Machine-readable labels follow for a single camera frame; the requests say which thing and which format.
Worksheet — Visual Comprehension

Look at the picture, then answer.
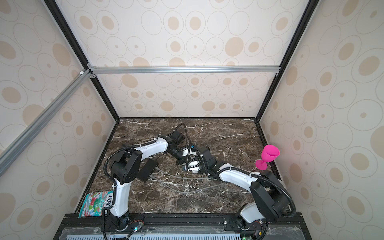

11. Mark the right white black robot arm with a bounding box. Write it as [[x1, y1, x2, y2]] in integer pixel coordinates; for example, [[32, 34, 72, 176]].
[[179, 145, 296, 224]]

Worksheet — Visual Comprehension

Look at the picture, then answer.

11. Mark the black front rail base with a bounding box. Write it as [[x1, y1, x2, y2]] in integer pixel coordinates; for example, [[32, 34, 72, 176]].
[[54, 213, 311, 240]]

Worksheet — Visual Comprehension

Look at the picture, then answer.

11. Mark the colourful snack packet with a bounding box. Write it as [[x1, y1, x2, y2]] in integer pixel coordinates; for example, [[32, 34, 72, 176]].
[[79, 191, 113, 218]]

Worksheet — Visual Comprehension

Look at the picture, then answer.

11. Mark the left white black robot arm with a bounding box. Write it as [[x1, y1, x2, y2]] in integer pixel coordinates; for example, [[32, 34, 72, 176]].
[[103, 123, 192, 231]]

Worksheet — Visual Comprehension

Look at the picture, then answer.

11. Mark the pink plastic goblet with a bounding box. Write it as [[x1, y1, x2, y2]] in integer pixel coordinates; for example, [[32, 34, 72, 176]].
[[255, 145, 280, 171]]

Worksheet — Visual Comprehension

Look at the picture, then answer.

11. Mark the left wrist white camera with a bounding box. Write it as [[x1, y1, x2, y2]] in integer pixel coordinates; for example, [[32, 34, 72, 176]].
[[182, 145, 197, 157]]

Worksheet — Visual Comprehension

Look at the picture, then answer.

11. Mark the left diagonal aluminium frame bar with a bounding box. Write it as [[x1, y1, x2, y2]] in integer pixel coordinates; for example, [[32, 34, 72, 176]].
[[1, 70, 91, 175]]

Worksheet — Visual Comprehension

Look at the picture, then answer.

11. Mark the horizontal aluminium frame bar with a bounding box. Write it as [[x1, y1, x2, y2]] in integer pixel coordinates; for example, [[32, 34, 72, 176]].
[[90, 66, 281, 74]]

